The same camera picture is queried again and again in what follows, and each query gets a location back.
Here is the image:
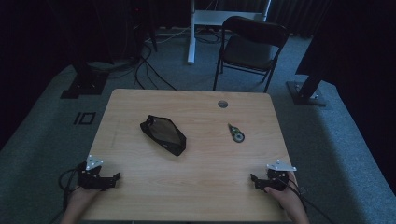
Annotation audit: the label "black mesh pencil case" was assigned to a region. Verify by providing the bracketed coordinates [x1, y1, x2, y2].
[139, 114, 187, 157]

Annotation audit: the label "black floor cables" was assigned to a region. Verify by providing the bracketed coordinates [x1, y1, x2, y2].
[106, 27, 178, 91]

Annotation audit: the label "small dark tool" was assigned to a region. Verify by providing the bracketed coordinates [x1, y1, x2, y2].
[227, 122, 246, 144]

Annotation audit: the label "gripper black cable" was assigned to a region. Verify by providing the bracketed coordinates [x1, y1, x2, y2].
[49, 167, 82, 224]
[276, 174, 335, 224]

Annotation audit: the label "black folding chair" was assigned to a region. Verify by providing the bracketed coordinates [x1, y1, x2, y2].
[212, 16, 290, 93]

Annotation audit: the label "person's left hand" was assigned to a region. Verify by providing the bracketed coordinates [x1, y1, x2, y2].
[66, 186, 104, 210]

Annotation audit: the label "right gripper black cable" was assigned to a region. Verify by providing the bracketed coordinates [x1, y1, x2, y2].
[276, 174, 335, 224]

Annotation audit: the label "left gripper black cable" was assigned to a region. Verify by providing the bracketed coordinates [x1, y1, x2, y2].
[49, 167, 82, 224]

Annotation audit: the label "black metal stand base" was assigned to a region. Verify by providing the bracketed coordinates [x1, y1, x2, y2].
[286, 73, 328, 107]
[60, 60, 110, 100]

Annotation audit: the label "person's right hand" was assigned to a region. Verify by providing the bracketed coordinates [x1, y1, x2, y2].
[264, 171, 303, 213]

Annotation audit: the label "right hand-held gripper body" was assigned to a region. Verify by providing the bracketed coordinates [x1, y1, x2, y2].
[262, 159, 298, 192]

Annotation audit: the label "white desk frame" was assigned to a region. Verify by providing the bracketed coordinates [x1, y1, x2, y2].
[187, 0, 273, 65]

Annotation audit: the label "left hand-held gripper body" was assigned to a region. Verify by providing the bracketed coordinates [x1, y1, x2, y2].
[76, 154, 110, 191]

